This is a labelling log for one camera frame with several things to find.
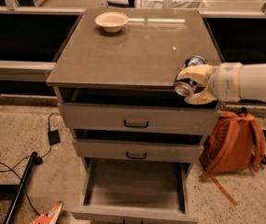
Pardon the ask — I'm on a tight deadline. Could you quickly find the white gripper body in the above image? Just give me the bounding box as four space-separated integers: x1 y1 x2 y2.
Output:
208 63 243 103

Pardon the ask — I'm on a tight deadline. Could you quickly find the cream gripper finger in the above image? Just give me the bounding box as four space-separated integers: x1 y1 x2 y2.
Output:
176 64 213 85
184 87 217 105

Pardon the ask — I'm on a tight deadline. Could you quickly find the blue pepsi can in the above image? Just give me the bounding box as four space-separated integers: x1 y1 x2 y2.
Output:
174 55 205 97

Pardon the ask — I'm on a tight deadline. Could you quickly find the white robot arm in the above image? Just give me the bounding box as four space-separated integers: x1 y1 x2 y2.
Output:
174 63 266 105

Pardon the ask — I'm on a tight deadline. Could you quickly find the grey drawer cabinet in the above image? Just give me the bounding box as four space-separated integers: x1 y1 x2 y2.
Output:
46 7 234 224

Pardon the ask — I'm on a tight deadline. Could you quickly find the middle grey drawer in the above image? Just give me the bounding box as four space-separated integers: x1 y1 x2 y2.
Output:
73 130 203 163

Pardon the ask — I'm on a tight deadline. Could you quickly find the grey drawer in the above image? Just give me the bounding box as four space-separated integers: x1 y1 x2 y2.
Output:
73 130 203 163
71 159 198 224
58 89 219 135

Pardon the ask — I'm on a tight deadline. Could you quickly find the top grey drawer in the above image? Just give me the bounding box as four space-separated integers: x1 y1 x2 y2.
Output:
58 89 219 135

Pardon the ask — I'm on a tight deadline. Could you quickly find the bottom grey drawer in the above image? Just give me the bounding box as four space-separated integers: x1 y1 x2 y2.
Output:
71 159 198 224

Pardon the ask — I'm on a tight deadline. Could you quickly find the orange backpack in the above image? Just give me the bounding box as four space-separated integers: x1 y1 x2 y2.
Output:
200 107 266 206

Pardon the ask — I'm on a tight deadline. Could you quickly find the white paper bowl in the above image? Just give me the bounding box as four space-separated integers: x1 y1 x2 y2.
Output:
95 12 129 33

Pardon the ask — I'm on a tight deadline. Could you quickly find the black power adapter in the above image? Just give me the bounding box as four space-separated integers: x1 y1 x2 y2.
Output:
48 130 61 146

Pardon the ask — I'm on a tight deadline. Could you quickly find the metal window railing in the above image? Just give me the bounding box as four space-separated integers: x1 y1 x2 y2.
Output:
0 0 266 91

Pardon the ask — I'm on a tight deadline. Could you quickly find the black pole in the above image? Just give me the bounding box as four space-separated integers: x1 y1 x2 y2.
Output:
3 151 37 224

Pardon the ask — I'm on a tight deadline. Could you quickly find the black cable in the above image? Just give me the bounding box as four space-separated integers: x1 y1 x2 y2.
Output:
0 112 61 217

